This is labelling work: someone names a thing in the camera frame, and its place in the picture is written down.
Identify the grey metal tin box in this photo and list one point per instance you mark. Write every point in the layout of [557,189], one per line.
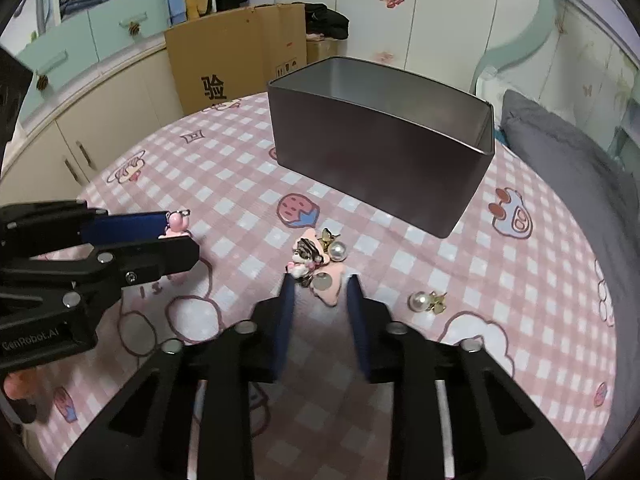
[375,160]

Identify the large cardboard box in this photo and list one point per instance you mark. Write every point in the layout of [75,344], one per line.
[235,50]

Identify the person's left hand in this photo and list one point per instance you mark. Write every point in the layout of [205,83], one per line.
[15,385]

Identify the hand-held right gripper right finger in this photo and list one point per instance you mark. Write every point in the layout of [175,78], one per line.
[359,330]

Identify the faint pink butterfly sticker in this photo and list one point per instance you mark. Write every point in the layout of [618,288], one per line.
[385,56]

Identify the black bag on box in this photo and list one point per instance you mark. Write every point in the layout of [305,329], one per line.
[327,20]

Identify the pinecone ornament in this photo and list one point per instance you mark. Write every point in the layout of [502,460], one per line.
[42,81]
[133,27]

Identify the small cardboard box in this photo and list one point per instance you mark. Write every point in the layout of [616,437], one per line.
[320,50]

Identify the white wardrobe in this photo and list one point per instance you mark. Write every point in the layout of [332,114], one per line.
[450,20]

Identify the grey blanket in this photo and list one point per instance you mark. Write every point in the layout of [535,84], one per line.
[550,160]

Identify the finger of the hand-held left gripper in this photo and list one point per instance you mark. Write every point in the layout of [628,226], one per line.
[150,260]
[125,227]

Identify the teal drawer cabinet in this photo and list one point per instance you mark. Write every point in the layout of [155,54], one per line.
[100,25]

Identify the beige cabinet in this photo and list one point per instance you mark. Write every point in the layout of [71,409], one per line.
[125,105]

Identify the round silver earring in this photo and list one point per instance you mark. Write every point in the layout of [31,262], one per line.
[323,281]

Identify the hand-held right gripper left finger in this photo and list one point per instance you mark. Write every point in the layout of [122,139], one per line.
[282,330]

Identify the pearl earring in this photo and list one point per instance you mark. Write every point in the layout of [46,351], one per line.
[338,251]
[419,301]

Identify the small pink charm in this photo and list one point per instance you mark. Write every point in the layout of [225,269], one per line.
[176,221]

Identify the pink checkered tablecloth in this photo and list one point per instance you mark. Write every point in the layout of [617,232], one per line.
[240,200]

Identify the pink cartoon girl hair clip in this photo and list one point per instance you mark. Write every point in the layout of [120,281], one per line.
[305,255]

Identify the teal bunk bed frame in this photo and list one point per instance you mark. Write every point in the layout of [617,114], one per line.
[520,25]

